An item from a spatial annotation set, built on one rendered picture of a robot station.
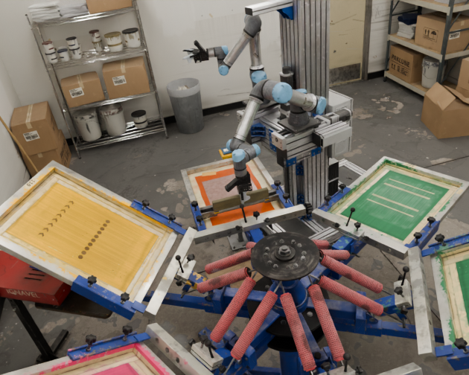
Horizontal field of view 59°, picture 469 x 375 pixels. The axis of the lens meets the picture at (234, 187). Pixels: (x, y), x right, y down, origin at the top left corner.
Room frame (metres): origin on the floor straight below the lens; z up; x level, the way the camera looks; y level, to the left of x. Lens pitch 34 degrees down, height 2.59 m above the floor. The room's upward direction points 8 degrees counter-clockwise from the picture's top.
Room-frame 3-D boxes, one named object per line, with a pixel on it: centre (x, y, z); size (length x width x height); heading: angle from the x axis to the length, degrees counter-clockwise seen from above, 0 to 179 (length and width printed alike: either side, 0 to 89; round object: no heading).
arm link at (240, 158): (2.11, -0.05, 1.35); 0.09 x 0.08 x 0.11; 130
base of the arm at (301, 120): (2.68, -0.52, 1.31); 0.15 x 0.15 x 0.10
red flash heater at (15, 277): (1.79, 1.16, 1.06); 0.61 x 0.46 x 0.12; 71
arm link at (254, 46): (3.26, -0.31, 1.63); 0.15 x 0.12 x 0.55; 0
